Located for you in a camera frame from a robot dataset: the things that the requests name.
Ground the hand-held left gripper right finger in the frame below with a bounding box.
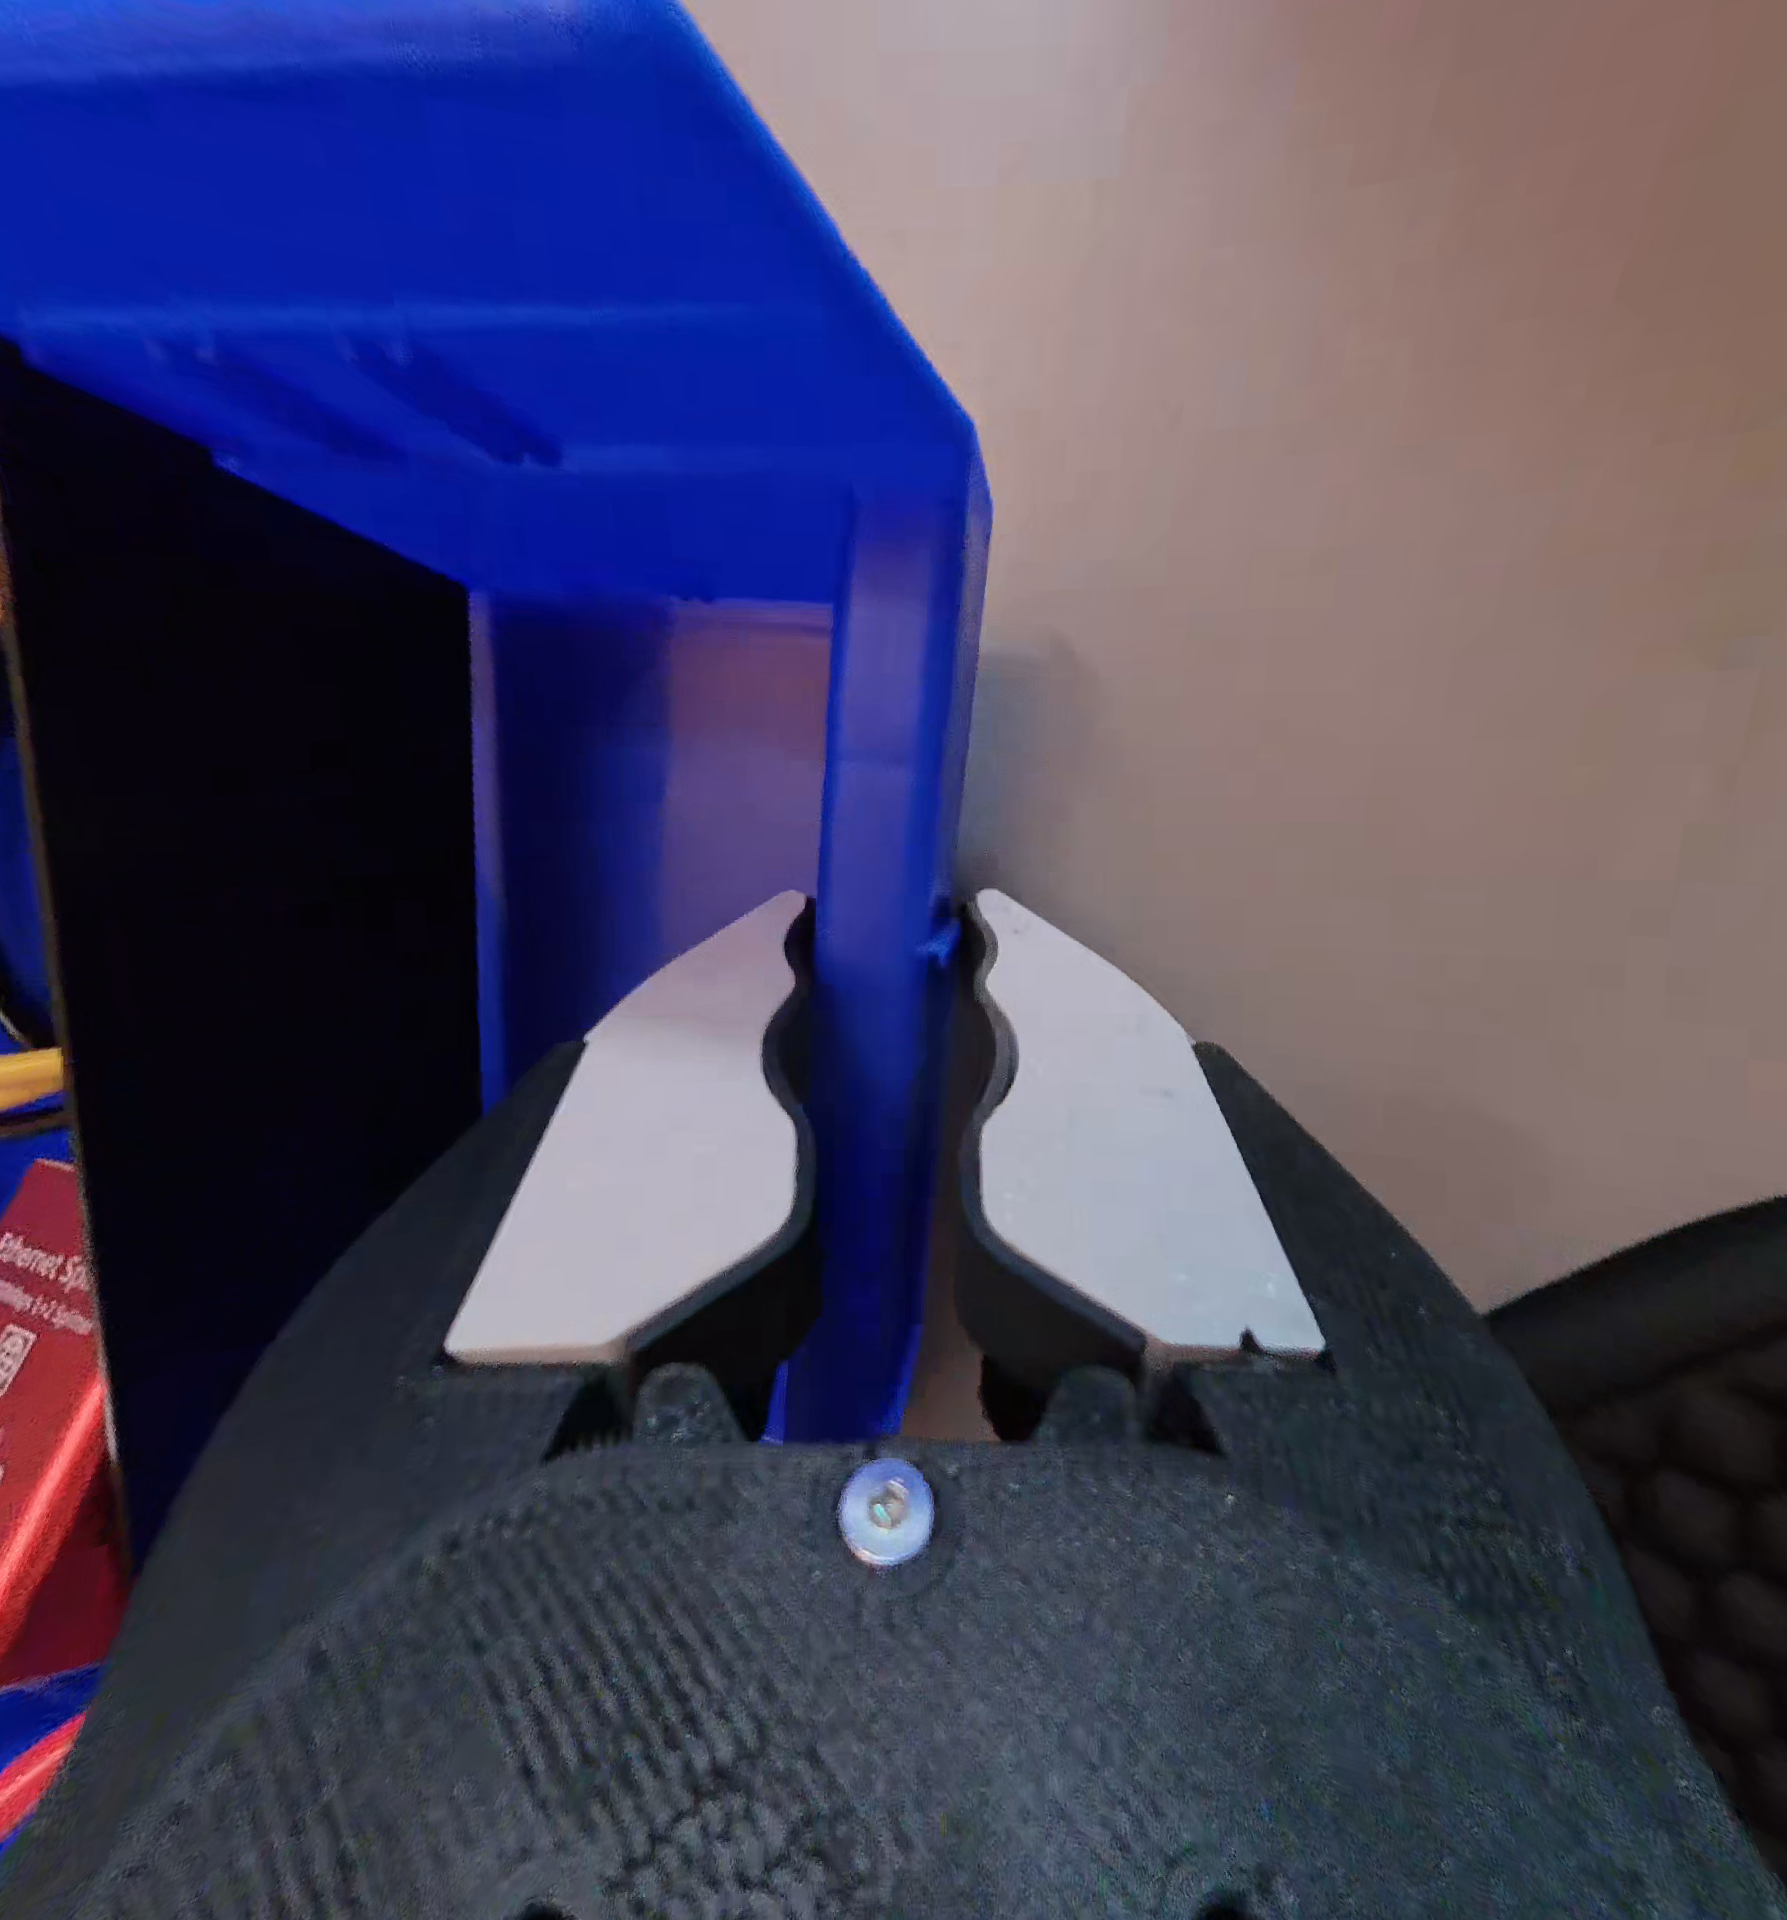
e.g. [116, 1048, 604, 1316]
[956, 889, 1329, 1370]

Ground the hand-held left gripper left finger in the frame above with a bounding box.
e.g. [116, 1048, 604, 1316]
[443, 892, 820, 1370]

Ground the red ethernet splitter box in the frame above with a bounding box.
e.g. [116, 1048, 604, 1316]
[0, 1155, 128, 1700]

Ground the red ethernet cable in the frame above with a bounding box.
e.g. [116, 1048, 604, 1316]
[0, 1687, 92, 1891]

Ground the blue plastic bin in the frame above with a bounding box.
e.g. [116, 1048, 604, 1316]
[0, 0, 995, 1920]

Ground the black bin divider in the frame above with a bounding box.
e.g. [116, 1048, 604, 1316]
[0, 334, 482, 1569]

